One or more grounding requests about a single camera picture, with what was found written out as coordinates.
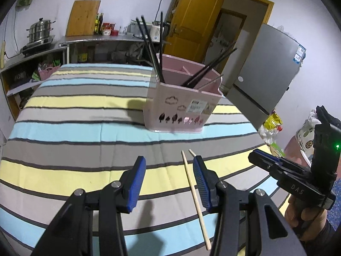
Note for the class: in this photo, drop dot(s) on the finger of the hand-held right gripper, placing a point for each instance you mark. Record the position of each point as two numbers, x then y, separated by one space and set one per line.
266 166
269 157

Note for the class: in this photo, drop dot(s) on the person's right forearm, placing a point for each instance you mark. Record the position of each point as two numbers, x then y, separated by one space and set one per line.
326 241

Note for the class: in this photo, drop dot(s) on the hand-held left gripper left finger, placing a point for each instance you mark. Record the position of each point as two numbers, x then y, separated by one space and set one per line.
137 181

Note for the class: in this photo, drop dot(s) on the gas stove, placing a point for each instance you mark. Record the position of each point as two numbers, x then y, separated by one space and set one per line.
37 45

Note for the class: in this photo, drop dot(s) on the yellow wooden door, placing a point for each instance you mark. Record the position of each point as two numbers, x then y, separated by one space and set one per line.
194 18

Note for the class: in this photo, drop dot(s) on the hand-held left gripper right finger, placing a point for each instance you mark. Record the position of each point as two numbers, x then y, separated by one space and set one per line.
201 181

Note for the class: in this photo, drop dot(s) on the red jar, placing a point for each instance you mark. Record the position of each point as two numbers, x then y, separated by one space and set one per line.
106 29

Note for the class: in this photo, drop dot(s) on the pink chopstick basket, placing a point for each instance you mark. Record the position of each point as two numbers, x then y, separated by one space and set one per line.
165 112

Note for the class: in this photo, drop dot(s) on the beige power strip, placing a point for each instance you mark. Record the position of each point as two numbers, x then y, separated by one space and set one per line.
3 54

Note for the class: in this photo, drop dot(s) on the kitchen counter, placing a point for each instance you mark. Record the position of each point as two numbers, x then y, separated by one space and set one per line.
88 39

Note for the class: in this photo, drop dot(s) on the black chopstick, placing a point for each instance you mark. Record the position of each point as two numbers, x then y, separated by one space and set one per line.
217 61
161 45
153 46
221 60
213 60
149 49

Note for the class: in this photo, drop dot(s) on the steel steamer pot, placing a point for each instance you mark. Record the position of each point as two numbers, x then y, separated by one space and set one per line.
40 30

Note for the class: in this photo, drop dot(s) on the white plastic bag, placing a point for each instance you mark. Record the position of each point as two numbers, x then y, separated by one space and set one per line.
266 134

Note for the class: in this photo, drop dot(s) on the wooden cutting board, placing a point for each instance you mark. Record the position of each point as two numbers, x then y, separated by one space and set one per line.
82 18

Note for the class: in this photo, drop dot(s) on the yellow snack bag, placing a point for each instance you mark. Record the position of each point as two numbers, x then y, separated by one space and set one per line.
273 120

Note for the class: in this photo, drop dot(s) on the striped tablecloth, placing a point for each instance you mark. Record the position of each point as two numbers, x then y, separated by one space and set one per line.
80 133

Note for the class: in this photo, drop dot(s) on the wooden chopstick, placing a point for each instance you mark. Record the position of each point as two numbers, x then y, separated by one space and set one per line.
191 152
193 192

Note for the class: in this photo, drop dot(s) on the dark oil bottle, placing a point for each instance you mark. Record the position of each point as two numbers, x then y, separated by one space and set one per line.
101 24

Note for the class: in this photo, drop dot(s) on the person's right hand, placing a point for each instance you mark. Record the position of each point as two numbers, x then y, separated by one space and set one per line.
306 218

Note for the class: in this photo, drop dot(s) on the grey refrigerator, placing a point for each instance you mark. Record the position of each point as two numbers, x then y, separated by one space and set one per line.
269 72

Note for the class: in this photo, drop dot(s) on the metal chopstick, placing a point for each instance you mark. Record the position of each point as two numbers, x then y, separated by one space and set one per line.
213 80

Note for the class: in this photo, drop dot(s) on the small pink basket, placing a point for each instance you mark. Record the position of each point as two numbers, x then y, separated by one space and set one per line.
49 74

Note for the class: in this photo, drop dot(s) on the white electric kettle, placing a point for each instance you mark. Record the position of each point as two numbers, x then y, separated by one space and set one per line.
157 32

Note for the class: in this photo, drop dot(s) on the pineapple print cloth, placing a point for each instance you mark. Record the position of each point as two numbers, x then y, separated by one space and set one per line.
306 138

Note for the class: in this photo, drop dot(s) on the white kitchen appliance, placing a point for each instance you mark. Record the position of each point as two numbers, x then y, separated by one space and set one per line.
135 30

